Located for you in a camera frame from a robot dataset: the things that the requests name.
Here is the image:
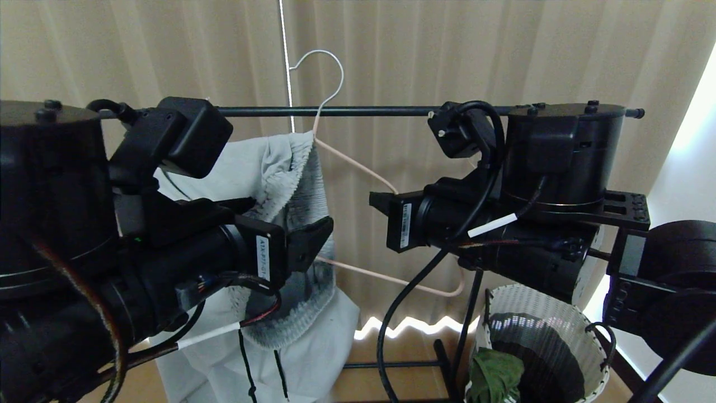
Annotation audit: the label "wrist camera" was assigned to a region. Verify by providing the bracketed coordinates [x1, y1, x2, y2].
[108, 96, 234, 194]
[427, 102, 504, 163]

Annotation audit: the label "pale grey shorts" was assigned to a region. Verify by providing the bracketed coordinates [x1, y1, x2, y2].
[150, 132, 362, 403]

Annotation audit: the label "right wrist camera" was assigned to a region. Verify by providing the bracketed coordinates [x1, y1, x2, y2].
[427, 102, 504, 163]

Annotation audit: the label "black cable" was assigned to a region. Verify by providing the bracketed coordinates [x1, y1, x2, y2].
[376, 100, 507, 403]
[628, 318, 716, 403]
[86, 99, 139, 126]

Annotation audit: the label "green garment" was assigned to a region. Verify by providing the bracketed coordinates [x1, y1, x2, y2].
[467, 347, 526, 403]

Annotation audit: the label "pink clothes hanger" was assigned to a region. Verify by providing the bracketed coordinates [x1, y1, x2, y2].
[288, 49, 468, 298]

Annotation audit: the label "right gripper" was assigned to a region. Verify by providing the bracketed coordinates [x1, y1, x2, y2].
[369, 176, 602, 306]

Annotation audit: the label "black clothes rack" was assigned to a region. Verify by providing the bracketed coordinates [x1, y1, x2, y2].
[98, 102, 646, 403]

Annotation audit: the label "white laundry basket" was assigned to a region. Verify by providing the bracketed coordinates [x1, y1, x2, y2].
[466, 284, 617, 403]

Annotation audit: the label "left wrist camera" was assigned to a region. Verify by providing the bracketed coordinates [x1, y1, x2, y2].
[108, 96, 234, 194]

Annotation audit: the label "beige curtain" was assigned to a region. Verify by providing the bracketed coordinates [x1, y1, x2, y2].
[0, 0, 716, 339]

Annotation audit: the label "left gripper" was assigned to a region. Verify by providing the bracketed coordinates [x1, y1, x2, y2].
[0, 214, 335, 403]

